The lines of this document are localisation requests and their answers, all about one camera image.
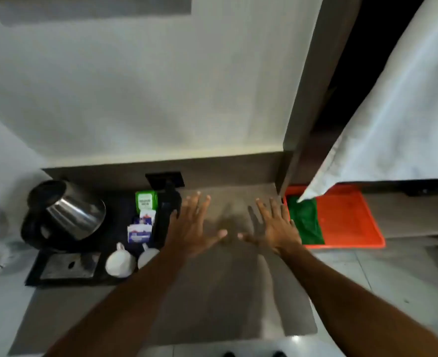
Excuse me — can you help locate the person's left hand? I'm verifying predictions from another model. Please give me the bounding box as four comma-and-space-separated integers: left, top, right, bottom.
165, 191, 228, 259

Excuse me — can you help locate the person's right hand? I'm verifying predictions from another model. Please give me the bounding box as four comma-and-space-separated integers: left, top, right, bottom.
238, 197, 303, 256

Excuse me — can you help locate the person's right forearm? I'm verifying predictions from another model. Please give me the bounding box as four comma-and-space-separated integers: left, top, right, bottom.
277, 241, 438, 357

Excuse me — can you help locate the person's left forearm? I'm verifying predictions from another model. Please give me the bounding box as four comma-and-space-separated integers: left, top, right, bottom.
42, 239, 205, 357

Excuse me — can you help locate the black packet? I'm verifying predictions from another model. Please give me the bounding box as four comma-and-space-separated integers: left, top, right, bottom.
156, 181, 182, 246

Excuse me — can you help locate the green cloth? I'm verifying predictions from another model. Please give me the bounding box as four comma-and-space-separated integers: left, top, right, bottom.
287, 196, 325, 246

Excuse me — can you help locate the white blue sachet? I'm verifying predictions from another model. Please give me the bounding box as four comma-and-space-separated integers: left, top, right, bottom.
127, 224, 153, 244
133, 209, 156, 227

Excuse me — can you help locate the green tea packet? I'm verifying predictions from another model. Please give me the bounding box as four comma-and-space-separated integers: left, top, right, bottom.
136, 190, 158, 212

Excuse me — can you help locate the white ceramic cup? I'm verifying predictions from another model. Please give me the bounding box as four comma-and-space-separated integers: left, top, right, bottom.
137, 243, 161, 271
105, 242, 136, 278

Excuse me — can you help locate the orange plastic tray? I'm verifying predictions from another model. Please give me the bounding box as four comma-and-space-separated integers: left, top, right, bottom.
284, 184, 386, 250

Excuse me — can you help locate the black serving tray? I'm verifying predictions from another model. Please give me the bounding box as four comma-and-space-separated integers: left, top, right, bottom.
25, 189, 182, 287

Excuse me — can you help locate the stainless steel electric kettle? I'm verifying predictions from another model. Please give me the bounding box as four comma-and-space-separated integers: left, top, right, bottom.
21, 179, 107, 251

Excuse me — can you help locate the square metal coaster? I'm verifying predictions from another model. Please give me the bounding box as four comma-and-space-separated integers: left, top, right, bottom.
40, 252, 101, 280

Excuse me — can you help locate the white curtain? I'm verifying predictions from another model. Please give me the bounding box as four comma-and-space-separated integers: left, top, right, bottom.
297, 0, 438, 203

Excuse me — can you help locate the black wall socket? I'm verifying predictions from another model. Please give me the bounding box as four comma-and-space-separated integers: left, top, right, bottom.
145, 172, 185, 189

